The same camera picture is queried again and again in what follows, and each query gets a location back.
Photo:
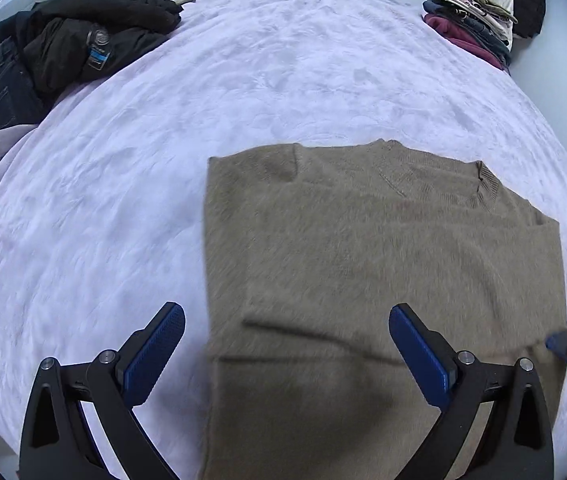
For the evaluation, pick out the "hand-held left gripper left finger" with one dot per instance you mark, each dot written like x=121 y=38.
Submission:
x=156 y=355

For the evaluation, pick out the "lavender plush bed blanket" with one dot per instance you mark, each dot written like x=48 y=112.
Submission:
x=213 y=85

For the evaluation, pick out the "olive brown knit sweater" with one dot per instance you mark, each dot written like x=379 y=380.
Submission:
x=343 y=240

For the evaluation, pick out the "pile of folded clothes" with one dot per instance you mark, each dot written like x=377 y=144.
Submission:
x=468 y=20

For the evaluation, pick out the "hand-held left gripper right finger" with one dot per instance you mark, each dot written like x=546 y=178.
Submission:
x=418 y=355

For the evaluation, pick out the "black jacket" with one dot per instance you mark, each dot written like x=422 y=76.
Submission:
x=58 y=40

